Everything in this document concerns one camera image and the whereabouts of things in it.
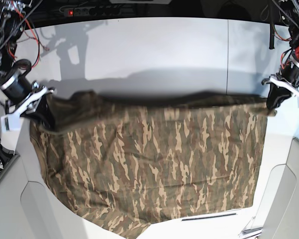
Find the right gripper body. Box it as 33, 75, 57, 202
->
0, 72, 55, 118

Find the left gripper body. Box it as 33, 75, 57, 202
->
261, 58, 299, 97

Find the camouflage T-shirt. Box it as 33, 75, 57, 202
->
29, 92, 276, 239

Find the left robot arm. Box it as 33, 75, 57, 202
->
262, 0, 299, 110

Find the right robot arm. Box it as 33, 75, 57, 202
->
0, 0, 55, 131

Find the black power strip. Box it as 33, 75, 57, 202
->
59, 5, 121, 17

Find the silver clip at table edge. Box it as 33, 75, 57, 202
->
238, 216, 263, 239

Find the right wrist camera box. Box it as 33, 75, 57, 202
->
0, 114, 21, 132

